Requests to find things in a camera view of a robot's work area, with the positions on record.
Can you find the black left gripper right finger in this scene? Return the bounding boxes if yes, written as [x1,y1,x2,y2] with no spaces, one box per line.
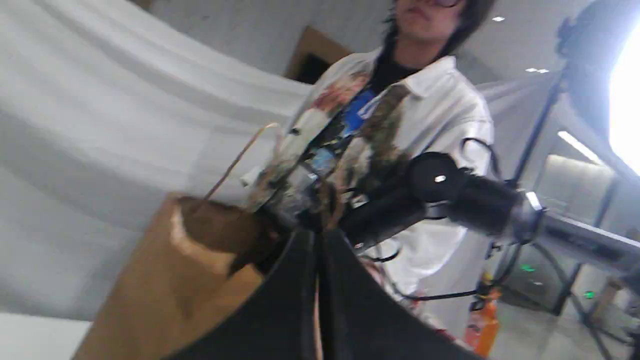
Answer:
[318,230,478,360]

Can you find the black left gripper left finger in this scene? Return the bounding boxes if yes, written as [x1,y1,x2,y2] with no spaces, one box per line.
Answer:
[170,230,317,360]

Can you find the brown paper bag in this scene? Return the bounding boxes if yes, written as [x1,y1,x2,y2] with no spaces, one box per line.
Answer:
[73,178,283,360]

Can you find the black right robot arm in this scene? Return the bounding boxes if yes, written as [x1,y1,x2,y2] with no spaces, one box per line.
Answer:
[339,152,546,250]

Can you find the orange fire extinguisher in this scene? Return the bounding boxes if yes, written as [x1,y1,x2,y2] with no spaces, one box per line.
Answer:
[464,288,501,359]

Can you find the person in white jacket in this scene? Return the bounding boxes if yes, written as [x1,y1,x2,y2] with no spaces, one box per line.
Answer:
[247,0,496,342]

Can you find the black tripod light stand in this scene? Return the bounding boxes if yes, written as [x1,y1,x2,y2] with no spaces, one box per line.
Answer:
[500,0,639,360]

